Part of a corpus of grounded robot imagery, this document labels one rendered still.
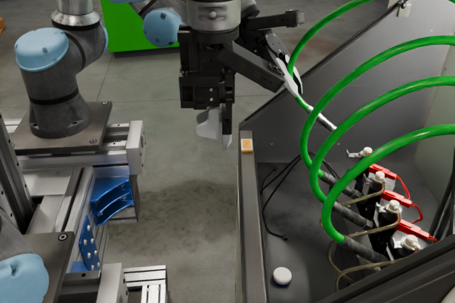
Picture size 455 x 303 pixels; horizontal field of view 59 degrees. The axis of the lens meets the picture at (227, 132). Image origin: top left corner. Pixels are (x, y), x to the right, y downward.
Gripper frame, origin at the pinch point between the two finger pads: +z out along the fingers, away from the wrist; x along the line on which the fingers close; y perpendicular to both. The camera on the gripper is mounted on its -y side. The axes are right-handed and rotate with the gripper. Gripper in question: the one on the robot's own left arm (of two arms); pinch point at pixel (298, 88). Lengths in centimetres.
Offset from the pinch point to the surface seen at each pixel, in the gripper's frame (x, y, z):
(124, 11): -215, 194, -153
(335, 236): 26.2, -3.1, 23.0
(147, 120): -143, 175, -43
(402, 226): 12.9, -8.2, 30.4
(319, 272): 5.3, 16.5, 37.8
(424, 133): 26.2, -22.1, 14.1
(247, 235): 15.7, 20.2, 20.6
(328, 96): 16.1, -10.3, 4.1
